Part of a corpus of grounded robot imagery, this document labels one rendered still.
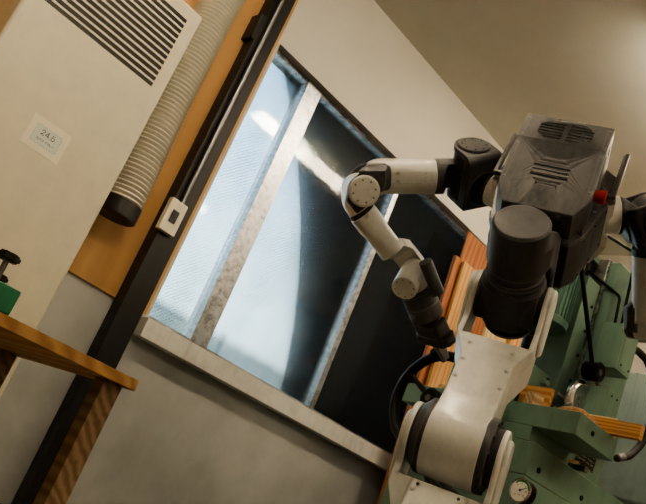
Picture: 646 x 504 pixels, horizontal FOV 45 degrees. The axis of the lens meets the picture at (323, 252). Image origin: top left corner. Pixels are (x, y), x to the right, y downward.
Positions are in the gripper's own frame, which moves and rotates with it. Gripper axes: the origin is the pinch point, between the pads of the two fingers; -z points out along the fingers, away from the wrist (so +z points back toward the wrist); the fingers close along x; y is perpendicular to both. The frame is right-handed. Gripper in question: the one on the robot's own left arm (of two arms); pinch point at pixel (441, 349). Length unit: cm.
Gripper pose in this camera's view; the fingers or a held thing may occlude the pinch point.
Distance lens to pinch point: 211.9
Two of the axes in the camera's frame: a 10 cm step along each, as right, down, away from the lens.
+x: 5.5, 0.8, -8.3
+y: 7.4, -5.1, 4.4
